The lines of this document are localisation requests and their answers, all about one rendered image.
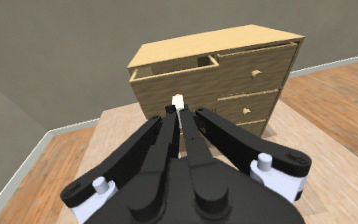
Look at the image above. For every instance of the small wooden chest of drawers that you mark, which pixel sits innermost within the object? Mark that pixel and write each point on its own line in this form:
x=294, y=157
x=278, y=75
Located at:
x=213, y=43

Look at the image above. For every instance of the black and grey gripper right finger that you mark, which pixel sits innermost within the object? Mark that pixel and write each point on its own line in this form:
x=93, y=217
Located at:
x=281, y=168

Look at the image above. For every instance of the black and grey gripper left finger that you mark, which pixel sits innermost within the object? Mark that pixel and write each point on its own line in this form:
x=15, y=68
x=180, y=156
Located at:
x=144, y=198

